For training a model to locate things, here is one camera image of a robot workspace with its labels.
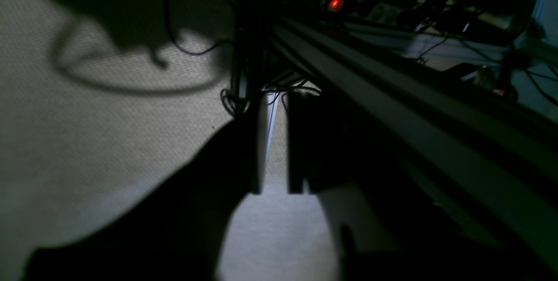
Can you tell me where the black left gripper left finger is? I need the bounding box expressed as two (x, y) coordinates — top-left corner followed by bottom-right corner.
(24, 106), (262, 281)

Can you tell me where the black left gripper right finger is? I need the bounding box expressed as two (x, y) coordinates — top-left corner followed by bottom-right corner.
(286, 93), (557, 281)

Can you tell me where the black power strip red light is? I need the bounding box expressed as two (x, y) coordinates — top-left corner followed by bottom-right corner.
(320, 0), (393, 22)

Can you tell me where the aluminium frame rail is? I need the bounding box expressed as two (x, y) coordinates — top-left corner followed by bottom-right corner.
(271, 17), (558, 279)

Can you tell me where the thin black cable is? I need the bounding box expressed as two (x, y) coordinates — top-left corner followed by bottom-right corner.
(163, 0), (238, 57)

